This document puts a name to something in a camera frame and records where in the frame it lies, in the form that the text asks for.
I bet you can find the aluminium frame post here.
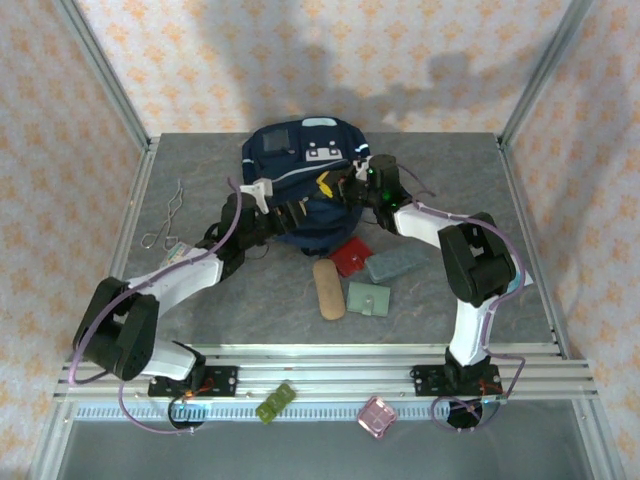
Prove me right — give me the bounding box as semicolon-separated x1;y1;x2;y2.
52;0;152;151
497;0;597;149

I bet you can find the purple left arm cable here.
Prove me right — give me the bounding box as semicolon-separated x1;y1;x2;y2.
73;177;246;435

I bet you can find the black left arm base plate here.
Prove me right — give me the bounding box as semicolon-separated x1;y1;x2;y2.
148;364;240;399

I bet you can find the navy blue backpack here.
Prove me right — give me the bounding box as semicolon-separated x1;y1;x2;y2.
241;117;372;257

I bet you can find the pink square box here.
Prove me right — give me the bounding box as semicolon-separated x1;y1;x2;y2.
357;395;399;441

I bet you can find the thin bent silver wire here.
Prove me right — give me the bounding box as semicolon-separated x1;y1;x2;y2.
141;178;185;249

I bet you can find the red snap wallet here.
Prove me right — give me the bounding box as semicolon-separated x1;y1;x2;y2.
329;237;374;277

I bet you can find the light blue item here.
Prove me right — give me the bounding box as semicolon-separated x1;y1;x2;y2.
509;269;535;294

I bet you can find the small white printed packet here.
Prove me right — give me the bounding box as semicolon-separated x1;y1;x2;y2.
160;241;194;271

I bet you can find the grey slotted cable duct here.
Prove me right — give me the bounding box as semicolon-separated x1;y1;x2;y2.
74;403;501;422

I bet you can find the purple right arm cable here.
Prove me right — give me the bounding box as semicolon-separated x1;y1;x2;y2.
399;164;527;434

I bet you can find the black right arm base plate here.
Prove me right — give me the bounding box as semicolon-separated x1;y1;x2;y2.
409;363;502;400

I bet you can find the tan glasses case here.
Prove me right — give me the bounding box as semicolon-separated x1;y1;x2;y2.
312;259;347;321

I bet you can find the green plastic block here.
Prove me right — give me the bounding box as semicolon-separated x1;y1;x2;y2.
255;382;297;425

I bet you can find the aluminium side rail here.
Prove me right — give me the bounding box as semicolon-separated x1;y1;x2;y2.
79;137;162;362
496;134;572;361

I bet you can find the grey teal pencil case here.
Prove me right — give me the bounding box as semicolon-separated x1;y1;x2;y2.
363;244;430;282

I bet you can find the aluminium front rail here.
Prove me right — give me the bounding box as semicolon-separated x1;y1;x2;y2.
53;342;599;402

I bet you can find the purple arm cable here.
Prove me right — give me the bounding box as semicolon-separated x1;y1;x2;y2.
399;164;527;434
73;177;246;435

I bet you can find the pale green snap wallet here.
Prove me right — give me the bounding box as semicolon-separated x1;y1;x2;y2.
346;281;390;317

